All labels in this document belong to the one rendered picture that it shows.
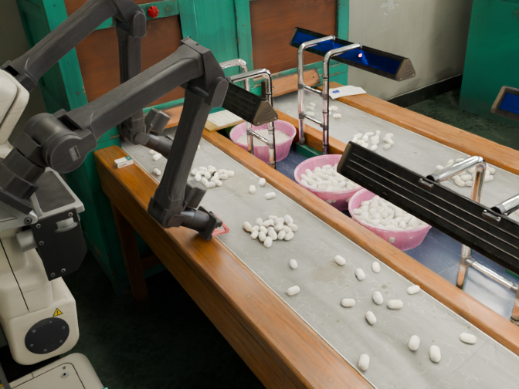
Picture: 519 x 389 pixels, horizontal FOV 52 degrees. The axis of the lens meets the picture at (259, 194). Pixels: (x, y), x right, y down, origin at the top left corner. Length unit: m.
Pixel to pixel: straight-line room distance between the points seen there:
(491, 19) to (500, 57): 0.27
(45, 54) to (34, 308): 0.62
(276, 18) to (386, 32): 1.76
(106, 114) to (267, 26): 1.45
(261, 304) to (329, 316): 0.16
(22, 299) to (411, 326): 0.89
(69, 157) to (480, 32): 3.58
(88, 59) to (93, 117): 1.05
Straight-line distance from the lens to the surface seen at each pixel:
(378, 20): 4.04
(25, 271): 1.36
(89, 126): 1.08
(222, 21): 2.32
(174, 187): 1.35
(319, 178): 1.86
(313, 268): 1.46
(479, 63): 4.33
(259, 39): 2.43
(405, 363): 1.24
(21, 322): 1.39
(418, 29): 4.38
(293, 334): 1.24
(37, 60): 1.48
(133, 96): 1.12
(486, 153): 2.05
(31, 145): 1.06
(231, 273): 1.41
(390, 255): 1.47
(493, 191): 1.87
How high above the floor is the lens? 1.65
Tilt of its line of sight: 31 degrees down
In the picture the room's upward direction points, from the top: 4 degrees counter-clockwise
